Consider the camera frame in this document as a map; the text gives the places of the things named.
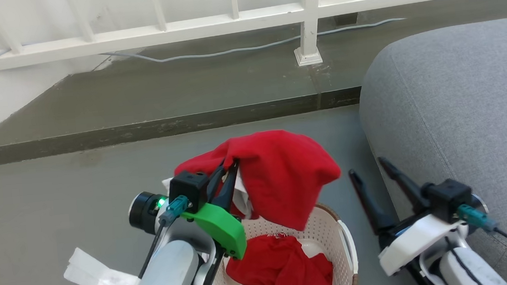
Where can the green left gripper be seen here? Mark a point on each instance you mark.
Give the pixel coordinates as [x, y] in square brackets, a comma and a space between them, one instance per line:
[219, 228]

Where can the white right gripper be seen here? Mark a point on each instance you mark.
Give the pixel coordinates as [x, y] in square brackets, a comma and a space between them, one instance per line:
[416, 241]

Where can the red garment with white trim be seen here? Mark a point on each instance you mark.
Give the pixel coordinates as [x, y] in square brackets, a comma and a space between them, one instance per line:
[279, 177]

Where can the red garment with white print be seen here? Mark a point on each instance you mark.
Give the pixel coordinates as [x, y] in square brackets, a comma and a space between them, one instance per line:
[278, 269]

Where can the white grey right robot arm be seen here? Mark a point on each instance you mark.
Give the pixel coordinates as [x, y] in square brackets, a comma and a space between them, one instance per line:
[464, 266]

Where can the white perforated laundry basket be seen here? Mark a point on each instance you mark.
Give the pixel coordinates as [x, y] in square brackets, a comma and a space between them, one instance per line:
[336, 245]

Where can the grey fabric sofa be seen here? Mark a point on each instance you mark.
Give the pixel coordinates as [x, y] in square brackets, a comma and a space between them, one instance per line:
[462, 110]

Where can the white paper tag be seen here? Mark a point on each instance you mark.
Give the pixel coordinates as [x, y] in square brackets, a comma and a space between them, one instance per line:
[100, 275]

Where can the white wooden railing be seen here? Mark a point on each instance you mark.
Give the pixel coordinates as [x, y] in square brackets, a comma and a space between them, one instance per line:
[224, 21]

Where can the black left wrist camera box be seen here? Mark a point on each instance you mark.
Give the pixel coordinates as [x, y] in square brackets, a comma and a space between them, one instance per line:
[189, 187]

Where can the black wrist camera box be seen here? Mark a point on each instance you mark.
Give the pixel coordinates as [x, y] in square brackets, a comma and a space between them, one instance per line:
[449, 199]
[189, 187]

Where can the teal left camera connector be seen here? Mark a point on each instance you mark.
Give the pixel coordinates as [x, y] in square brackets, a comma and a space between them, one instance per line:
[174, 209]

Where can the teal camera connector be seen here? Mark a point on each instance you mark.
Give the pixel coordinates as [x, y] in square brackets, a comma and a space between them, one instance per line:
[174, 209]
[475, 217]

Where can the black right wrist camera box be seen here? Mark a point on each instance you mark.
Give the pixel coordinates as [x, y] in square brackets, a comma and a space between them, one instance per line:
[449, 199]

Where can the teal right camera connector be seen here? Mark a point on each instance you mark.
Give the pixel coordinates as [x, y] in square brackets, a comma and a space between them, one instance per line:
[475, 217]

